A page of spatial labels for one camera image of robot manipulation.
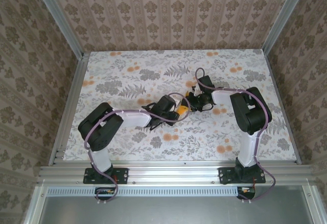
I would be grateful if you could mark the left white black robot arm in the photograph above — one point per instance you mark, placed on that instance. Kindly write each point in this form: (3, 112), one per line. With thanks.
(99, 129)

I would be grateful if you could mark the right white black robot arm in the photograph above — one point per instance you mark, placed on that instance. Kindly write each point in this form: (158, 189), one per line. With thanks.
(251, 111)

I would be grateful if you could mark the grey sheet metal panel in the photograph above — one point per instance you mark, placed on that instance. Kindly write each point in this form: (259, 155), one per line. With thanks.
(178, 211)

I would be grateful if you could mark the floral patterned table cover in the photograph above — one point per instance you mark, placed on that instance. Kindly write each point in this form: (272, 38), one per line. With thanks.
(178, 147)

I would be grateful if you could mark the black connector board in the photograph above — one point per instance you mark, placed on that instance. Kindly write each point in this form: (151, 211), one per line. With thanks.
(246, 193)
(104, 193)

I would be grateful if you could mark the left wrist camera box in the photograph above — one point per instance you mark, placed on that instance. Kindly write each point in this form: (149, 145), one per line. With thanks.
(167, 103)

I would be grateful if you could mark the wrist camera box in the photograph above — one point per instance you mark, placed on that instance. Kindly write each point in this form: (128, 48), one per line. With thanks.
(205, 81)
(167, 103)

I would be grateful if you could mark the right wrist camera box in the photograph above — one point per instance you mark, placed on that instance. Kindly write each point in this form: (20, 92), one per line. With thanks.
(205, 81)

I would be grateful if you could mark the long aluminium frame rail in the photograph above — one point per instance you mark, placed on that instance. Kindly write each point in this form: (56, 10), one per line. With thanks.
(173, 175)

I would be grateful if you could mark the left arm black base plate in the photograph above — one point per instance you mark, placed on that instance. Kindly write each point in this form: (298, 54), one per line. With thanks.
(122, 175)

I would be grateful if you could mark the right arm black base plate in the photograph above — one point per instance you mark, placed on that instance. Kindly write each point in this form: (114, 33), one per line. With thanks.
(224, 175)

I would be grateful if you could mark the aluminium table side rail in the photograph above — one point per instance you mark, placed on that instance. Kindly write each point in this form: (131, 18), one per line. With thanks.
(282, 106)
(70, 106)

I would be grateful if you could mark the aluminium corner post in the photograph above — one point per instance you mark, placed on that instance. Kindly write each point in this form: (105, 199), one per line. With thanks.
(284, 17)
(59, 17)

